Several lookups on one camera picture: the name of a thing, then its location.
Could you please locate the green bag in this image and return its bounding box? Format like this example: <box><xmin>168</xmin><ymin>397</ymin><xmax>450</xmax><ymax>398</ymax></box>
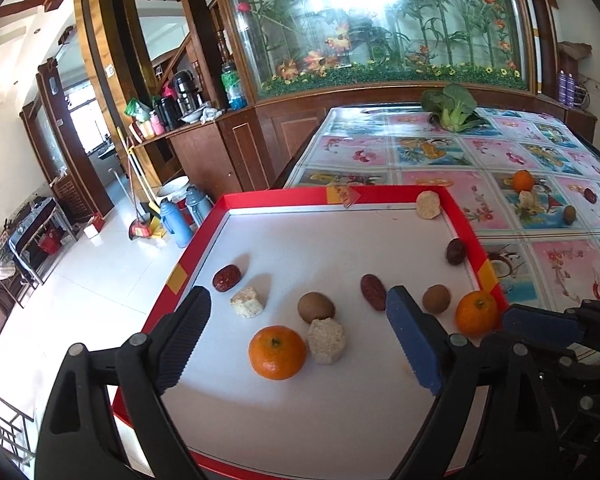
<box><xmin>125</xmin><ymin>99</ymin><xmax>151</xmax><ymax>122</ymax></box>

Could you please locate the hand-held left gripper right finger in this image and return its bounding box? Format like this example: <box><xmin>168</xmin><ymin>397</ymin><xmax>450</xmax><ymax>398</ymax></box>
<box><xmin>385</xmin><ymin>285</ymin><xmax>565</xmax><ymax>480</ymax></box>

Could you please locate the printed plastic tablecloth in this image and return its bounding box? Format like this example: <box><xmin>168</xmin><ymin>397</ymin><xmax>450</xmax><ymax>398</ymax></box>
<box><xmin>275</xmin><ymin>105</ymin><xmax>600</xmax><ymax>366</ymax></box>

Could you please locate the wooden cabinet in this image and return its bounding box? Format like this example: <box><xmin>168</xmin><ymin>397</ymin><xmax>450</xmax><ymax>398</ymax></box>
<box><xmin>130</xmin><ymin>95</ymin><xmax>331</xmax><ymax>206</ymax></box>

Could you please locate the aquarium with plants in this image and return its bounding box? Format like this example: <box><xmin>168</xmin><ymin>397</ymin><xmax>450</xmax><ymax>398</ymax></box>
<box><xmin>207</xmin><ymin>0</ymin><xmax>556</xmax><ymax>111</ymax></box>

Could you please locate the black thermos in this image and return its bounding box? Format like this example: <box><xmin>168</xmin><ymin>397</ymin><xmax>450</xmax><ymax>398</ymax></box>
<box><xmin>172</xmin><ymin>71</ymin><xmax>201</xmax><ymax>116</ymax></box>

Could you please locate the red bag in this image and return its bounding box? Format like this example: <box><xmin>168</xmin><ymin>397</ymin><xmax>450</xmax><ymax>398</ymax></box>
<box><xmin>37</xmin><ymin>230</ymin><xmax>63</xmax><ymax>256</ymax></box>

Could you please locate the yellow broom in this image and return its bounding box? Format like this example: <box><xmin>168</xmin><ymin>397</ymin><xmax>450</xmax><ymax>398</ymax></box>
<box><xmin>130</xmin><ymin>152</ymin><xmax>163</xmax><ymax>221</ymax></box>

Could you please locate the dark covered side table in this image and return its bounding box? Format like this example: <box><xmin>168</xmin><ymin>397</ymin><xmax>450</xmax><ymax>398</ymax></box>
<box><xmin>7</xmin><ymin>196</ymin><xmax>78</xmax><ymax>286</ymax></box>

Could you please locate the wooden chair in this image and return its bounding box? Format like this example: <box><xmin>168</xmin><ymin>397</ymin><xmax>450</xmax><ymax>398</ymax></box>
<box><xmin>0</xmin><ymin>250</ymin><xmax>26</xmax><ymax>311</ymax></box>

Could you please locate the red rimmed white tray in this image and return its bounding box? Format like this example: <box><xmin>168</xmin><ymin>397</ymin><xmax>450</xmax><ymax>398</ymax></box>
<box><xmin>111</xmin><ymin>185</ymin><xmax>511</xmax><ymax>480</ymax></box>

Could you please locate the teal thermos flask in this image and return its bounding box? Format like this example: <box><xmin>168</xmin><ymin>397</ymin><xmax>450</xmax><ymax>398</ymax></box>
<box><xmin>185</xmin><ymin>186</ymin><xmax>214</xmax><ymax>226</ymax></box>

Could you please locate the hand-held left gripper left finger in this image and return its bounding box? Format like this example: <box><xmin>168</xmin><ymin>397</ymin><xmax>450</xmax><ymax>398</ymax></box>
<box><xmin>35</xmin><ymin>285</ymin><xmax>213</xmax><ymax>480</ymax></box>

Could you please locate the green leafy vegetable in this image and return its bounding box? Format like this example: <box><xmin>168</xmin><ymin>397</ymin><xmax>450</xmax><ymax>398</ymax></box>
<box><xmin>420</xmin><ymin>84</ymin><xmax>488</xmax><ymax>133</ymax></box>

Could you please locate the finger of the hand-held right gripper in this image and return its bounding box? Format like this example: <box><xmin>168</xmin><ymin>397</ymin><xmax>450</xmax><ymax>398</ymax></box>
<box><xmin>527</xmin><ymin>346</ymin><xmax>600</xmax><ymax>441</ymax></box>
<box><xmin>501</xmin><ymin>300</ymin><xmax>600</xmax><ymax>347</ymax></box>

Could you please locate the metal railing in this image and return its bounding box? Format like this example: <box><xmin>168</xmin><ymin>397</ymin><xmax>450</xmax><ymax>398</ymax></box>
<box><xmin>0</xmin><ymin>385</ymin><xmax>36</xmax><ymax>471</ymax></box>

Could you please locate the white basin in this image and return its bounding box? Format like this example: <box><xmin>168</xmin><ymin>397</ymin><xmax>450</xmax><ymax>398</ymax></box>
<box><xmin>156</xmin><ymin>176</ymin><xmax>190</xmax><ymax>200</ymax></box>

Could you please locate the blue thermos flask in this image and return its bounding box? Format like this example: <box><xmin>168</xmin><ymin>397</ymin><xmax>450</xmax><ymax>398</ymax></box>
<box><xmin>159</xmin><ymin>199</ymin><xmax>190</xmax><ymax>249</ymax></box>

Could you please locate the red and white box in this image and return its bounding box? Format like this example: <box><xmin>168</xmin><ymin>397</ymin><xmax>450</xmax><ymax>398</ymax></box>
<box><xmin>82</xmin><ymin>212</ymin><xmax>106</xmax><ymax>240</ymax></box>

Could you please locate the green label water bottle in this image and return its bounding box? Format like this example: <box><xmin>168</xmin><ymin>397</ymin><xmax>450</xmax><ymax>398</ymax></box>
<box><xmin>221</xmin><ymin>62</ymin><xmax>248</xmax><ymax>111</ymax></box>

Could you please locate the kiwi in tray centre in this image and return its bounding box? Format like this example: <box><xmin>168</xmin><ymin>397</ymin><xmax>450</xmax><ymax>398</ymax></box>
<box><xmin>298</xmin><ymin>292</ymin><xmax>336</xmax><ymax>324</ymax></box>

